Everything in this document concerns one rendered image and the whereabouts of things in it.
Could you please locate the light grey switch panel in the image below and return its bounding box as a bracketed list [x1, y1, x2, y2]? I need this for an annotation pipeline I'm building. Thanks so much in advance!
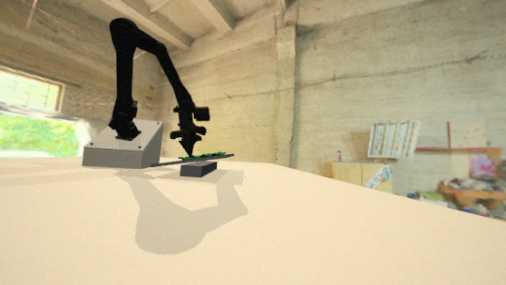
[151, 152, 235, 178]

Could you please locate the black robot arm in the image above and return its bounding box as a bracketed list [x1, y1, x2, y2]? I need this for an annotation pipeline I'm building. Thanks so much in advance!
[109, 17, 209, 141]

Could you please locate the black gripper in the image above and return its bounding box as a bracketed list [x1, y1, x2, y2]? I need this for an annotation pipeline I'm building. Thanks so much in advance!
[170, 120, 201, 156]

